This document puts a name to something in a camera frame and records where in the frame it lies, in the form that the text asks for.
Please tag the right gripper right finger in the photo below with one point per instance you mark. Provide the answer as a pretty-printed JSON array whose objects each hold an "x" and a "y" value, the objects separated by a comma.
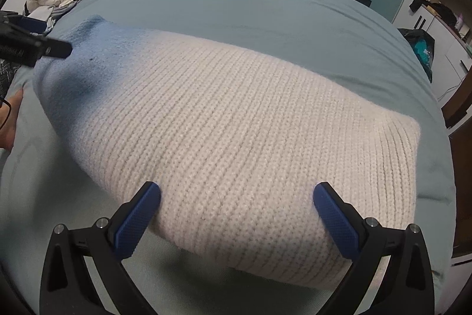
[{"x": 407, "y": 286}]

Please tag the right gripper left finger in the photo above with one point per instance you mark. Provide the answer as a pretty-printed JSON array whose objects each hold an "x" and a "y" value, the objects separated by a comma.
[{"x": 66, "y": 285}]

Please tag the white and blue knit sweater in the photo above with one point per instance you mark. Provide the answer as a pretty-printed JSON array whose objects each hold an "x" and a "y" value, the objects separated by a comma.
[{"x": 236, "y": 141}]

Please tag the dark clothes on cabinet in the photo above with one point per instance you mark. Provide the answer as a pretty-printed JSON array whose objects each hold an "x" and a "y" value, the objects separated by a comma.
[{"x": 444, "y": 12}]

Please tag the bare left foot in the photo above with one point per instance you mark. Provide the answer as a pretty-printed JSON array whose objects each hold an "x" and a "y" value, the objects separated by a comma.
[{"x": 9, "y": 115}]

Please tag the white cabinet with drawers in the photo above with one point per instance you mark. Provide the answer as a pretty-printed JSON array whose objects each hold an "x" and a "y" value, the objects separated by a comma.
[{"x": 452, "y": 47}]

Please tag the black and teal bag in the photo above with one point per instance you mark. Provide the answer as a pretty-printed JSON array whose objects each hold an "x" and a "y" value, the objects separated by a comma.
[{"x": 423, "y": 46}]

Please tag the teal bed sheet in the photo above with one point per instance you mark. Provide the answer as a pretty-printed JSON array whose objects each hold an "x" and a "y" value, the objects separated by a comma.
[{"x": 41, "y": 186}]

